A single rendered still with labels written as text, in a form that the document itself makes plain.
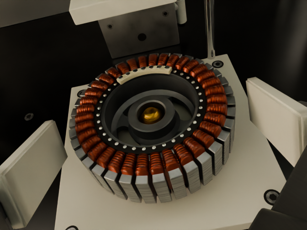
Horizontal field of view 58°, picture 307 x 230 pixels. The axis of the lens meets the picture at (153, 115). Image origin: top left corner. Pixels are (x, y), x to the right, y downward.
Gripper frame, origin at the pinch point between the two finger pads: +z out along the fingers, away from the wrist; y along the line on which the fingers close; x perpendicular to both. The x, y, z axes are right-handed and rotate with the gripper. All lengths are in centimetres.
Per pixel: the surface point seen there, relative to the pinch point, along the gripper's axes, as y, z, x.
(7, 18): -18.4, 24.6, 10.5
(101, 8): -1.3, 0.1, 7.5
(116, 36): -2.5, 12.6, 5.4
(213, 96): 4.2, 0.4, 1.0
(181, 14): 4.3, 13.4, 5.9
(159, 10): 2.2, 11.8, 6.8
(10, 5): -17.0, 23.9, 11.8
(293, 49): 13.6, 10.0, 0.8
